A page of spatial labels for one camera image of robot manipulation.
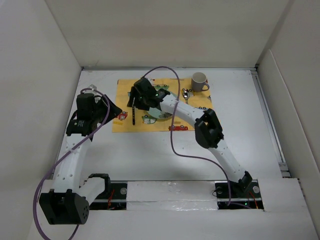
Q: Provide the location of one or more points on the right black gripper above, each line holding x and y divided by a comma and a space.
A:
134, 92

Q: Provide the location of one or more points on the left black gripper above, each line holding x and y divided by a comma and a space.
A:
113, 111

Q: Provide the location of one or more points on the fork with black handle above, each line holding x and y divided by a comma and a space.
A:
133, 112

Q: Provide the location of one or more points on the green floral plate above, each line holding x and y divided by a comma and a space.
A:
154, 114

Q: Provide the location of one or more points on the yellow truck print placemat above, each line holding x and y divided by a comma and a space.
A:
123, 123

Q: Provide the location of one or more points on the spoon with black handle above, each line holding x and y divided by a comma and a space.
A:
186, 95

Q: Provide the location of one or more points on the purple mug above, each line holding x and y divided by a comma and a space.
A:
199, 82

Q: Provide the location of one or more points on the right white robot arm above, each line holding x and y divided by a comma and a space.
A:
207, 128

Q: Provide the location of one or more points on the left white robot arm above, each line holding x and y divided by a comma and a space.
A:
68, 200

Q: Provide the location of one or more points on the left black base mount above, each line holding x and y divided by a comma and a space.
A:
116, 200

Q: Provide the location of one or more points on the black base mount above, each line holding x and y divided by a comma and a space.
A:
116, 200
251, 199

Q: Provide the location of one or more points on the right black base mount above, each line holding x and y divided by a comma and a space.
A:
251, 199

